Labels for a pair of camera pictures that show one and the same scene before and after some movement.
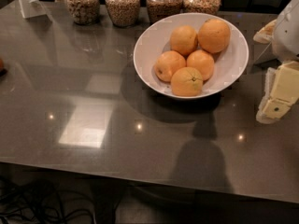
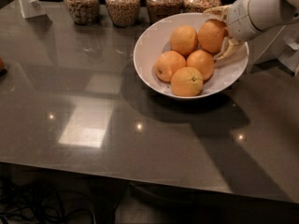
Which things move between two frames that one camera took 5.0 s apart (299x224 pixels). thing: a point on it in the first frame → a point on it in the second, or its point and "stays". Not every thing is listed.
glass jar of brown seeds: [163, 1] stays
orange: [214, 35] stays
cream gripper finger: [264, 35] → [220, 11]
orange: [168, 63] stays
